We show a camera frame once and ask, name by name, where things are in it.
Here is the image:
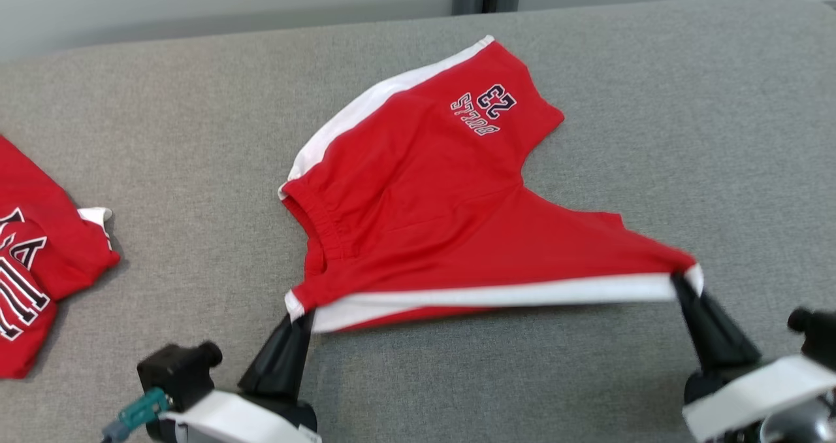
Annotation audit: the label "black cable with teal plug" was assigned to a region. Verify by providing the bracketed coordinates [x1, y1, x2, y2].
[100, 387, 172, 443]

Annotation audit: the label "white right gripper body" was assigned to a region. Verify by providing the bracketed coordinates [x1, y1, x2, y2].
[682, 354, 836, 443]

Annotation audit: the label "red white basketball shorts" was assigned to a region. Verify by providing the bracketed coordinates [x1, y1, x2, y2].
[278, 35, 705, 335]

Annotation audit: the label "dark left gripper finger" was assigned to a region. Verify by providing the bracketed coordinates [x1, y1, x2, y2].
[277, 309, 315, 402]
[238, 315, 298, 396]

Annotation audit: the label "red basketball jersey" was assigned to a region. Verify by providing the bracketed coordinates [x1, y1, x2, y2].
[0, 135, 122, 380]

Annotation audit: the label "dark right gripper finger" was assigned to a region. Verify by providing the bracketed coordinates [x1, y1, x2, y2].
[671, 274, 726, 370]
[682, 274, 762, 366]

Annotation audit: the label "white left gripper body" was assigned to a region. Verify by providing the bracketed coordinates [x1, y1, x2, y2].
[160, 389, 323, 443]

